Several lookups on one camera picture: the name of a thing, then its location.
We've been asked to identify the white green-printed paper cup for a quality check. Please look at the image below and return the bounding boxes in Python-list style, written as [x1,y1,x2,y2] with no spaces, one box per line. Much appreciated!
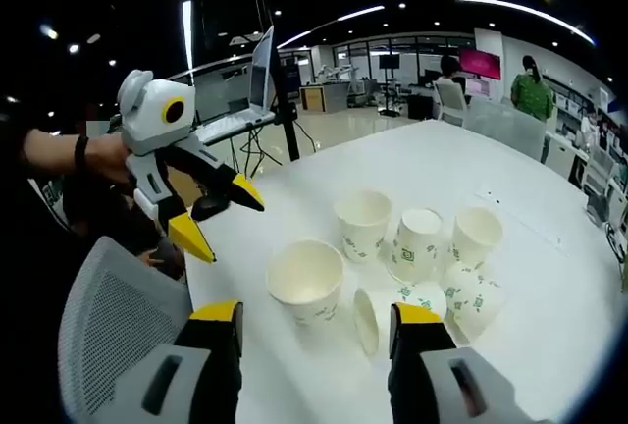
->
[334,190,394,263]
[351,284,448,359]
[448,206,505,268]
[443,261,502,345]
[266,239,345,327]
[387,206,445,284]

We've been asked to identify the silver laptop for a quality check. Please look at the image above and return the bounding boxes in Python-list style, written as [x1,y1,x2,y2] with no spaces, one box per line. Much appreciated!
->
[195,25,280,146]

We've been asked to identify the black floor cables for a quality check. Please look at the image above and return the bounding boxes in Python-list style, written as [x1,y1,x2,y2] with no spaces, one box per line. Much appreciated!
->
[242,122,320,180]

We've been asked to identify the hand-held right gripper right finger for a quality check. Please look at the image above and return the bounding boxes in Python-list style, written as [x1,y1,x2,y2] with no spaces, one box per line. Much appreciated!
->
[387,301,560,424]

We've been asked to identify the white ceiling light strip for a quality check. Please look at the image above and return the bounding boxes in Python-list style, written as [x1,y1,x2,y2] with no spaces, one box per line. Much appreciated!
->
[453,0,598,46]
[277,4,387,50]
[181,0,194,72]

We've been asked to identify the black monitor on stand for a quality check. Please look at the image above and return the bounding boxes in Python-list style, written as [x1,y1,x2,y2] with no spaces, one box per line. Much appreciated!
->
[378,52,402,117]

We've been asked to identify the white mesh office chair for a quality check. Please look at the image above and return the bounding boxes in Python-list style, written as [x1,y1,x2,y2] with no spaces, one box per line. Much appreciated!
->
[434,80,468,127]

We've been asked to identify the pink lit monitor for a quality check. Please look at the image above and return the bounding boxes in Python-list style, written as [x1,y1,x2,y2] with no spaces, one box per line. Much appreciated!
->
[465,78,492,99]

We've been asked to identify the black wristband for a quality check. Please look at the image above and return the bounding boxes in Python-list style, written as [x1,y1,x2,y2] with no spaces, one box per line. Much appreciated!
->
[73,133,91,170]

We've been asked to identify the wooden-edged cabinet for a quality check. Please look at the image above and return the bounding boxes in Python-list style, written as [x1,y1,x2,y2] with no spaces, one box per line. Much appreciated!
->
[298,83,329,114]

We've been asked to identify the grey mesh office chair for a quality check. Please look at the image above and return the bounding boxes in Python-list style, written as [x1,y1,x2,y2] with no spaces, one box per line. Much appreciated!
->
[57,236,197,423]

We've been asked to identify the black tripod stand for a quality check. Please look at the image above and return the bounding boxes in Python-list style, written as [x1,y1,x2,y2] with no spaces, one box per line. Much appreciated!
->
[252,0,303,163]

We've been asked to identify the magenta display screen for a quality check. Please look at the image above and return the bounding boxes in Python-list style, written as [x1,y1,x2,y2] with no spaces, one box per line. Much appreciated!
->
[458,48,502,81]

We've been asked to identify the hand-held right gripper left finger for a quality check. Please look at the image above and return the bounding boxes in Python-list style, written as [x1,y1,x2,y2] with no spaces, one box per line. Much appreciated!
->
[95,299,245,424]

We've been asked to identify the person's left hand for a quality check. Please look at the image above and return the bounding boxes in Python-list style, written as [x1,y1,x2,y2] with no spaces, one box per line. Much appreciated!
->
[85,132,136,185]

